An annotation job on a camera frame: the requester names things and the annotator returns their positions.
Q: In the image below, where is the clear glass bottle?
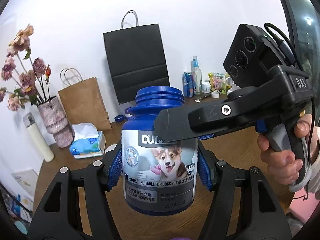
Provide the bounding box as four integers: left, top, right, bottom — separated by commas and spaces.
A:
192, 56, 202, 95

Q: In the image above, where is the pink ceramic vase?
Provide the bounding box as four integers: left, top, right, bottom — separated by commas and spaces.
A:
37, 96, 74, 148

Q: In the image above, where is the blue soda can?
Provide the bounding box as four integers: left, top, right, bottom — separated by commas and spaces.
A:
182, 72, 194, 98

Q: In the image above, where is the white small jar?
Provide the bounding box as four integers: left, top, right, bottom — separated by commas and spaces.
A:
202, 81, 212, 94

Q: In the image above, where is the white tape roll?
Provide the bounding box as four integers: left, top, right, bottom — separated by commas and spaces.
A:
211, 91, 220, 99

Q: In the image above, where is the snack packet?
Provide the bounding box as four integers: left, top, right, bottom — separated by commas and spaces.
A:
208, 73, 233, 94

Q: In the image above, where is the dried pink flower bouquet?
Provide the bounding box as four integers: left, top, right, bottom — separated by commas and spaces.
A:
1, 24, 53, 112

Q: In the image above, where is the blue bottle lid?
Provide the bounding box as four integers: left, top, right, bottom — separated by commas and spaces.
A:
114, 114, 125, 122

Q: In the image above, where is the cream thermos bottle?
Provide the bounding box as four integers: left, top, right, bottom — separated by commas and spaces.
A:
23, 113, 54, 163

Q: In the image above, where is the purple supplement bottle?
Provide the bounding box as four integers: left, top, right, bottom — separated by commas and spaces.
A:
171, 237, 190, 240

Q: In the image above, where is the blue dog supplement bottle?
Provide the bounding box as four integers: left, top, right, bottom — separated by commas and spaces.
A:
121, 86, 197, 216

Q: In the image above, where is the black camera box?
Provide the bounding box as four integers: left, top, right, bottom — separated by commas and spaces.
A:
223, 24, 295, 88

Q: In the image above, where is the black paper bag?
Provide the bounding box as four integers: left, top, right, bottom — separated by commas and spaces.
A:
103, 10, 170, 104

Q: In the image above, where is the brown paper bag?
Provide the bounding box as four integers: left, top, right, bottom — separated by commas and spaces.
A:
59, 68, 112, 131

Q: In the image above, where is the blue tissue box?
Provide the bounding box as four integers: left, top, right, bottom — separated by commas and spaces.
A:
69, 123, 106, 159

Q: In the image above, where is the person's right hand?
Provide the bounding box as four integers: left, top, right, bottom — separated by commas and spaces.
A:
257, 114, 319, 194

